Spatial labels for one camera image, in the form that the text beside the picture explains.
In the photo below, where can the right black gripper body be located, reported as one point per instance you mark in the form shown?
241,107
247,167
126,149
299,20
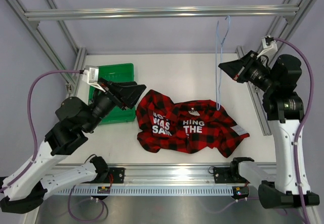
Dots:
253,72

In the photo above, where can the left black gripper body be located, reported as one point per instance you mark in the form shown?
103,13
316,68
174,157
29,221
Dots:
113,94

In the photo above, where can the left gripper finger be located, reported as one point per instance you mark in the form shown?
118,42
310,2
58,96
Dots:
129,99
123,87

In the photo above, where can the light blue wire hanger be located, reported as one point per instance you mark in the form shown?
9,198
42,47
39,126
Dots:
219,48

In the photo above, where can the red black plaid shirt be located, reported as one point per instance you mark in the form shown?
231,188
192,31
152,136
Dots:
186,127

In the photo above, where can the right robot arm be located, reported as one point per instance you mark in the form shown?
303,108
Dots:
285,112

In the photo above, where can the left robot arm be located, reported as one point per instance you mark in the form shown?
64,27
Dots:
27,188

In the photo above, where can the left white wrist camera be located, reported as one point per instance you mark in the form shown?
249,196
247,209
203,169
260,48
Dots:
90,75

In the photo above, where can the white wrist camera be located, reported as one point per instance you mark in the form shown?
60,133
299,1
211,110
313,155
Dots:
90,75
269,47

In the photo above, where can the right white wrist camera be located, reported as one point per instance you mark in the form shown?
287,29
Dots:
269,47

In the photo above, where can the aluminium frame crossbar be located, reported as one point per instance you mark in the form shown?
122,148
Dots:
164,12

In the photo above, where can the front aluminium rail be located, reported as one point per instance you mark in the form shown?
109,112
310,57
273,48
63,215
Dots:
168,174

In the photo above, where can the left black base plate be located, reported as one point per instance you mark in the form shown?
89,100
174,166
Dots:
117,174

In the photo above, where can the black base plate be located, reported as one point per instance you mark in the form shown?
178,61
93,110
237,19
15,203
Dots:
222,175
117,174

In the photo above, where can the white slotted cable duct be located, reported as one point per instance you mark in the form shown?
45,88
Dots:
83,190

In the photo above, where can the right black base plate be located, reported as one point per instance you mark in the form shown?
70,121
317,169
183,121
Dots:
222,175

